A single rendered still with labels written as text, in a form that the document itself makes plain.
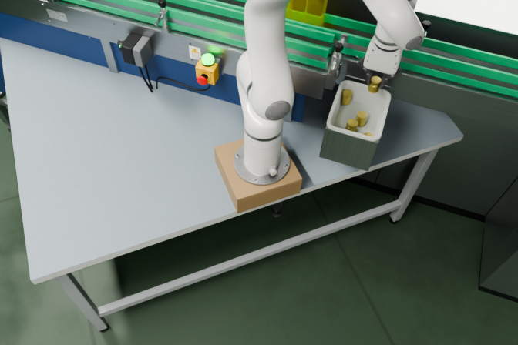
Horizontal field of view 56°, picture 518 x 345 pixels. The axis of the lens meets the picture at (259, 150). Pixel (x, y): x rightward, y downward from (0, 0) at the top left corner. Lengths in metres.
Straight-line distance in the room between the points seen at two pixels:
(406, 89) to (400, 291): 1.06
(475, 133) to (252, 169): 1.00
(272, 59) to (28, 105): 1.14
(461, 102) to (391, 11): 0.59
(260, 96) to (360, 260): 1.36
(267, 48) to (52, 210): 0.94
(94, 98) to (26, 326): 1.06
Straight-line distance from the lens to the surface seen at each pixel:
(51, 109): 2.04
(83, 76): 2.12
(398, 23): 1.28
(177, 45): 1.80
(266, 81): 1.26
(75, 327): 2.40
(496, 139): 2.20
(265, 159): 1.53
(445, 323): 2.45
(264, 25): 1.17
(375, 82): 1.56
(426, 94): 1.75
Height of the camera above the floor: 2.19
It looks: 54 degrees down
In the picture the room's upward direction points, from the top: 2 degrees clockwise
